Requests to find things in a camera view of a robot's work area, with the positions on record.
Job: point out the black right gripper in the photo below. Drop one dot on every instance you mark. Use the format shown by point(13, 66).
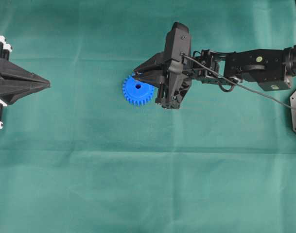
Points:
point(169, 82)

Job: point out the blue plastic gear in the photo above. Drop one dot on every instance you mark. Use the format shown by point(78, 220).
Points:
point(137, 93)

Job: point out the green table cloth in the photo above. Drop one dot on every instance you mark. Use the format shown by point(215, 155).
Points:
point(78, 158)

